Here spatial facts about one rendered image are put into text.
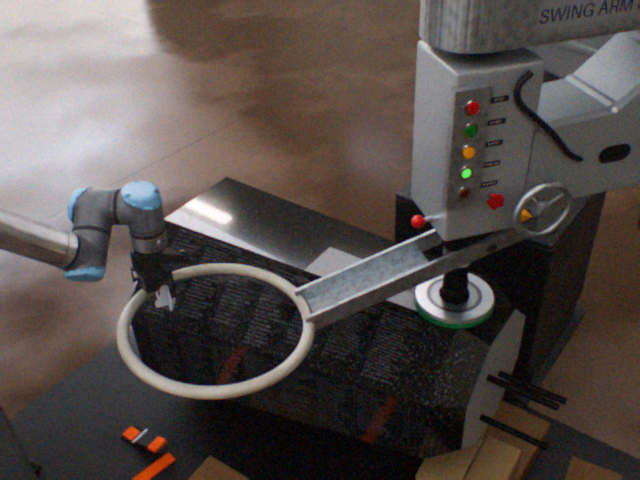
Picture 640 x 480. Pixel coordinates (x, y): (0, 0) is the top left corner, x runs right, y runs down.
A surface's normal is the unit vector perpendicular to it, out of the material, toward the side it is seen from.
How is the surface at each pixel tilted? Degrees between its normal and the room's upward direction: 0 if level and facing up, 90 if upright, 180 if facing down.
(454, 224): 90
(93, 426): 0
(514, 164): 90
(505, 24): 90
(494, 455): 0
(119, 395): 0
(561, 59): 90
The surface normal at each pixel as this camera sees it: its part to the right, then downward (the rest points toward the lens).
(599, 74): -0.65, -0.50
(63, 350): -0.05, -0.80
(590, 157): 0.26, 0.56
